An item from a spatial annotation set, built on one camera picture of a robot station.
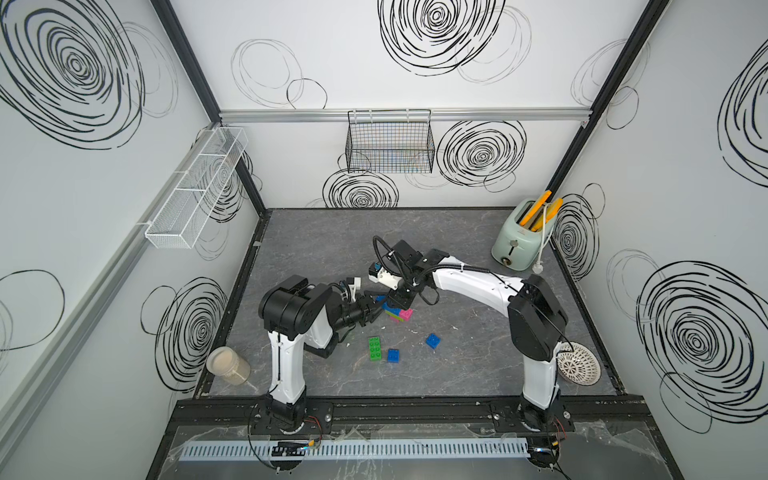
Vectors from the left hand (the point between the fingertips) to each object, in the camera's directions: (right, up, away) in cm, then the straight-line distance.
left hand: (389, 303), depth 87 cm
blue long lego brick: (+2, -2, -1) cm, 3 cm away
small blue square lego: (+1, -13, -5) cm, 14 cm away
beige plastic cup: (-39, -11, -16) cm, 44 cm away
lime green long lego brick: (+2, -4, 0) cm, 4 cm away
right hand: (+1, +1, 0) cm, 2 cm away
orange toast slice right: (+50, +28, +3) cm, 58 cm away
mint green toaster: (+41, +16, +5) cm, 45 cm away
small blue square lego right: (+13, -10, -2) cm, 17 cm away
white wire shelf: (-50, +31, -12) cm, 60 cm away
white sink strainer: (+52, -15, -7) cm, 54 cm away
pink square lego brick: (+5, -3, -1) cm, 6 cm away
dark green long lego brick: (-4, -12, -3) cm, 13 cm away
